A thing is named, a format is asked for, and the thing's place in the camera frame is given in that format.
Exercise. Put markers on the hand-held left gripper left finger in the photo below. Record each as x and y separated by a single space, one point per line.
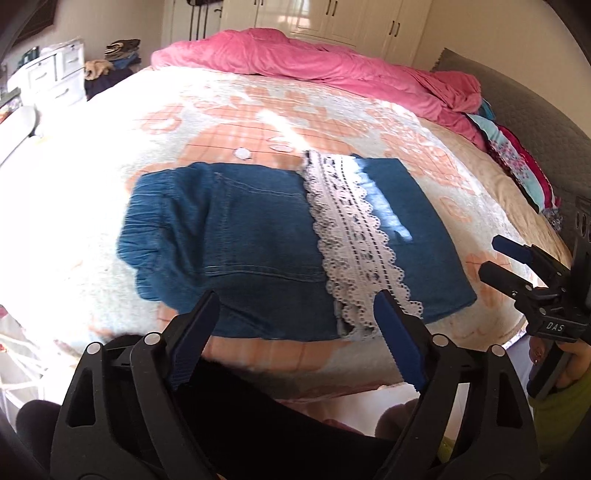
194 339

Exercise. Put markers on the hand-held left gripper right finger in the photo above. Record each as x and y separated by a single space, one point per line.
401 341

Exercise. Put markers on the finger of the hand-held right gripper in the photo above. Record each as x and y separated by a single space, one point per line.
512 247
501 277

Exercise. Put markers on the blue denim pants lace trim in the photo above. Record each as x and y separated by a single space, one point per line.
258 230

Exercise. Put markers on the person's right forearm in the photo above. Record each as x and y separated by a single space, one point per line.
568 434

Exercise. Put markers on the person's right hand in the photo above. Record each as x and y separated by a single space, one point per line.
575 364

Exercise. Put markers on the floral printed cloth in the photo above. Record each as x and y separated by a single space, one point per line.
517 161

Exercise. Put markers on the person's leg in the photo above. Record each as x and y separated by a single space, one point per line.
258 415

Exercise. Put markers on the grey padded headboard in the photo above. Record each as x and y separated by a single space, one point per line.
521 106

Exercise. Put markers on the pink duvet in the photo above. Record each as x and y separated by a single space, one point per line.
318 64

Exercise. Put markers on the dark blue cloth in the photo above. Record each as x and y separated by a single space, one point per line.
111 81

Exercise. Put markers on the white bed footboard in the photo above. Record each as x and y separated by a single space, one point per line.
16 134

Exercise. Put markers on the beige crumpled cloth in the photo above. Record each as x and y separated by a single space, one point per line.
98 68

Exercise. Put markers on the white wardrobe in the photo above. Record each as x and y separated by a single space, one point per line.
332 21

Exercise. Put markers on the white drawer cabinet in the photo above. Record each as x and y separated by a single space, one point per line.
55 76

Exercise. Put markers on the pile of dark clothes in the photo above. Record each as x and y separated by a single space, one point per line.
122 48

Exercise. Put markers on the black wall television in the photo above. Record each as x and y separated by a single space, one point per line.
37 16

